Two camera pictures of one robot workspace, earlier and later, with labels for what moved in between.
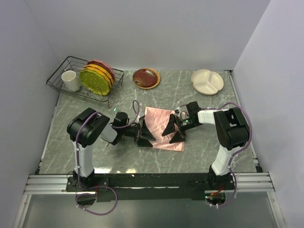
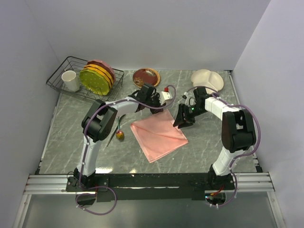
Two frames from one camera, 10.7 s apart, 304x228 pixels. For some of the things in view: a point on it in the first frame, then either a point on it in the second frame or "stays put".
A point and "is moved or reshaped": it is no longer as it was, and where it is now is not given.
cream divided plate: (207, 82) stays put
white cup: (71, 81) stays put
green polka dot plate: (94, 82) stays put
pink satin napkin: (156, 120) is moved or reshaped
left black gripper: (146, 133) → (155, 111)
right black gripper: (171, 128) → (182, 109)
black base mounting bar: (149, 186) stays put
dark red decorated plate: (146, 78) stays put
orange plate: (101, 71) stays put
